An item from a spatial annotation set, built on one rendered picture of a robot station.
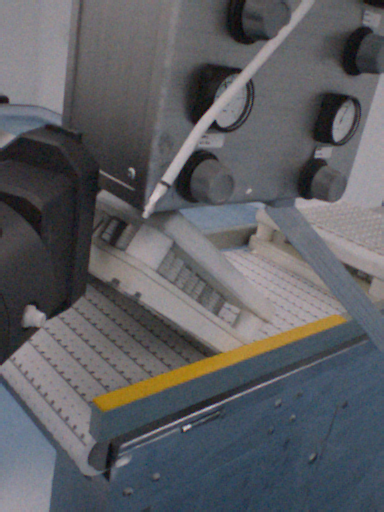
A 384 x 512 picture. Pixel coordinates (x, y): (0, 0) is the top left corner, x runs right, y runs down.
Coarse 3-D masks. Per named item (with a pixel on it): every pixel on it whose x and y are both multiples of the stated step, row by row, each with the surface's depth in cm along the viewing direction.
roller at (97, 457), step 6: (96, 444) 47; (102, 444) 47; (108, 444) 47; (96, 450) 47; (102, 450) 47; (108, 450) 47; (114, 450) 48; (90, 456) 47; (96, 456) 47; (102, 456) 47; (108, 456) 48; (90, 462) 47; (96, 462) 47; (102, 462) 48; (108, 462) 48; (96, 468) 47; (102, 468) 48; (108, 468) 49
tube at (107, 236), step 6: (114, 216) 47; (114, 222) 47; (120, 222) 47; (108, 228) 47; (114, 228) 47; (120, 228) 47; (102, 234) 47; (108, 234) 47; (114, 234) 47; (120, 234) 47; (102, 240) 47; (108, 240) 47; (114, 240) 47
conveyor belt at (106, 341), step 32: (256, 256) 90; (96, 288) 70; (256, 288) 79; (288, 288) 81; (320, 288) 83; (64, 320) 62; (96, 320) 63; (128, 320) 64; (160, 320) 65; (224, 320) 68; (288, 320) 72; (32, 352) 55; (64, 352) 56; (96, 352) 57; (128, 352) 58; (160, 352) 59; (192, 352) 60; (32, 384) 52; (64, 384) 51; (96, 384) 52; (128, 384) 53; (64, 416) 49; (64, 448) 48
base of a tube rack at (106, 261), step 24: (96, 240) 42; (96, 264) 41; (120, 264) 40; (144, 264) 39; (144, 288) 40; (168, 288) 43; (168, 312) 44; (192, 312) 47; (216, 336) 52; (240, 336) 56
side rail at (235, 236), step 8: (368, 208) 119; (376, 208) 119; (248, 224) 93; (256, 224) 94; (208, 232) 86; (216, 232) 87; (224, 232) 88; (232, 232) 89; (240, 232) 90; (248, 232) 92; (216, 240) 87; (224, 240) 89; (232, 240) 90; (240, 240) 91; (248, 240) 93; (216, 248) 88; (224, 248) 89
